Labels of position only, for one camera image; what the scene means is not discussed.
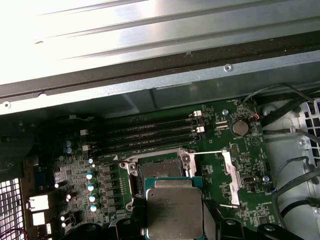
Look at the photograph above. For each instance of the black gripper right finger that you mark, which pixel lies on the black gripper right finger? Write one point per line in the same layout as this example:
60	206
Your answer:
211	220

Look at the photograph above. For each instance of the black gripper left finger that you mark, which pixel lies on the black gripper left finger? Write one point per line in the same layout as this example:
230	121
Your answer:
125	230

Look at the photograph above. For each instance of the silver CPU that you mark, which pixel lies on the silver CPU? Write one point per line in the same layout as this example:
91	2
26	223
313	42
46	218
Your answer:
172	210

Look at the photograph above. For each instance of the CPU socket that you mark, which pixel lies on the CPU socket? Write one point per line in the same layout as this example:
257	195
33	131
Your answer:
160	167

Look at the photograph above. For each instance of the RAM slot with black clips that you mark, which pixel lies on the RAM slot with black clips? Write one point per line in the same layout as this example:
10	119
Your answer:
162	142
162	127

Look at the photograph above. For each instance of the RAM slot with white clips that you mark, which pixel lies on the RAM slot with white clips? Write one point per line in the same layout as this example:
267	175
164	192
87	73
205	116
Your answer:
162	121
162	134

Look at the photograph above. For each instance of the green motherboard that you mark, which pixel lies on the green motherboard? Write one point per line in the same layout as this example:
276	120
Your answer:
212	155

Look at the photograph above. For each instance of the round coin cell battery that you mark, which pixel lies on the round coin cell battery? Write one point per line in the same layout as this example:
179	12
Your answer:
240	128

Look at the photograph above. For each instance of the black and grey PC case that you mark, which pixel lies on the black and grey PC case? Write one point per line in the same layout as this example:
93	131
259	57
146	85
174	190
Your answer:
175	82

